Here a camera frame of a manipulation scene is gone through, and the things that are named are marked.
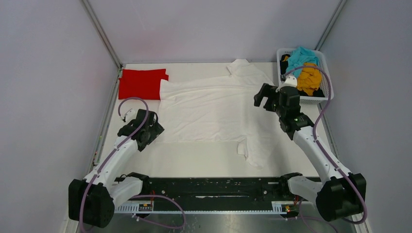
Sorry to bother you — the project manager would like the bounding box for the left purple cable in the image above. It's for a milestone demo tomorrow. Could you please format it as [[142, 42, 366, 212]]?
[[79, 97, 188, 233]]

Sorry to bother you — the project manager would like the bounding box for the white t-shirt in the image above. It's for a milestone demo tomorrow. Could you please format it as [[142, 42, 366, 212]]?
[[158, 59, 280, 168]]

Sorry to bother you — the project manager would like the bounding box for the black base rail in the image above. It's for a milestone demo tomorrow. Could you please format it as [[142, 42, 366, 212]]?
[[88, 172, 318, 213]]

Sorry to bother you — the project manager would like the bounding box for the white plastic laundry basket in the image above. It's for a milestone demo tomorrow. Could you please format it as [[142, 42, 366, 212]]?
[[276, 48, 334, 104]]

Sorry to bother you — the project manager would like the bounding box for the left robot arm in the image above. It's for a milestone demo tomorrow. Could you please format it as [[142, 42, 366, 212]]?
[[68, 109, 164, 228]]

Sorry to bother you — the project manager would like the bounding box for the black t-shirt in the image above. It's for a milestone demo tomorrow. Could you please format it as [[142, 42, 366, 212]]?
[[279, 54, 325, 98]]

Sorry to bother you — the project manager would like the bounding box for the folded red t-shirt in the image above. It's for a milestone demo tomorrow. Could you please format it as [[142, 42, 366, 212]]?
[[118, 69, 169, 100]]

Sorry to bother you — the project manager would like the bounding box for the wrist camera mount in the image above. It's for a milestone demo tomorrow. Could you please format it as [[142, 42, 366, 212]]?
[[121, 109, 137, 123], [279, 75, 297, 88]]

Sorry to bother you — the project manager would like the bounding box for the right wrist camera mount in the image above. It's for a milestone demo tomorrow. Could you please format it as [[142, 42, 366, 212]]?
[[279, 75, 297, 88]]

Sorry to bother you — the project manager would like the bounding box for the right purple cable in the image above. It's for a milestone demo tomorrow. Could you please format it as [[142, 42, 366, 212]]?
[[282, 65, 368, 233]]

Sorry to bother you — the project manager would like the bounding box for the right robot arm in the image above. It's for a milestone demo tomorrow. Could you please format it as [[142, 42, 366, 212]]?
[[254, 83, 368, 224]]

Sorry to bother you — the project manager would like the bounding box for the teal t-shirt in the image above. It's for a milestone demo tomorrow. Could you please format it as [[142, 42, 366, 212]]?
[[286, 47, 319, 73]]

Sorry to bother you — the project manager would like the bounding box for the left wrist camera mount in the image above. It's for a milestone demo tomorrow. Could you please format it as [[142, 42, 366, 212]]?
[[121, 109, 137, 123]]

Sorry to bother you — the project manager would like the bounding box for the purple cable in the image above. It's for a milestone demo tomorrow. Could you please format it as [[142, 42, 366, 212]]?
[[282, 65, 368, 233], [79, 97, 188, 233]]

